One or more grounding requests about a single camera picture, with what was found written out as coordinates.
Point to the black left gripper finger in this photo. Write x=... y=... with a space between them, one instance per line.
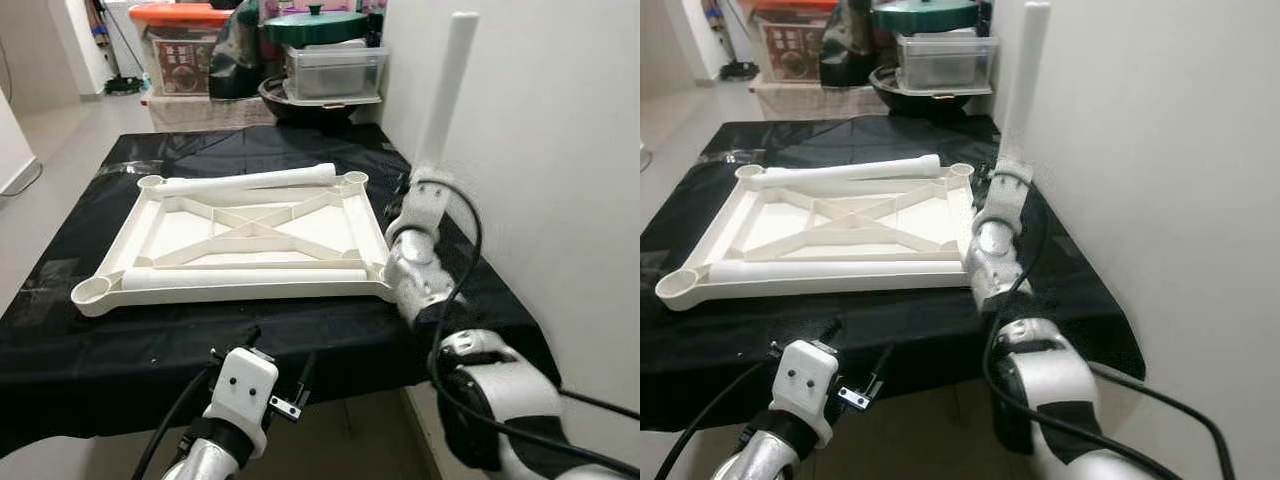
x=251 y=339
x=307 y=380
x=882 y=370
x=829 y=331

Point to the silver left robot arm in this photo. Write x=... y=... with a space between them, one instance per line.
x=765 y=450
x=205 y=455

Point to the black wok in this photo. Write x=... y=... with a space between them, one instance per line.
x=300 y=112
x=910 y=105

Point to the black tablecloth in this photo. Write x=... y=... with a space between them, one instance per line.
x=720 y=350
x=100 y=360

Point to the clear plastic storage box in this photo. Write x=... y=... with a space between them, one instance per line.
x=945 y=65
x=335 y=75

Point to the green pot lid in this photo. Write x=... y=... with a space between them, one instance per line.
x=315 y=28
x=925 y=18

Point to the beige cloth covered bench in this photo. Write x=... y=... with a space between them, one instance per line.
x=200 y=113
x=810 y=100

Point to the red printed cardboard box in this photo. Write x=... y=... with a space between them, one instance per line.
x=795 y=45
x=180 y=60

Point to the orange box lid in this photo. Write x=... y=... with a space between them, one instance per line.
x=180 y=14
x=790 y=6

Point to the mop with dark head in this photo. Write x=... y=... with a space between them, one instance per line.
x=122 y=85
x=738 y=70

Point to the speckled grey right wrist camera mount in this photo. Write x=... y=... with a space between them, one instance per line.
x=420 y=205
x=1005 y=195

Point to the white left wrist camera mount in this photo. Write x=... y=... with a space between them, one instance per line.
x=805 y=380
x=240 y=390

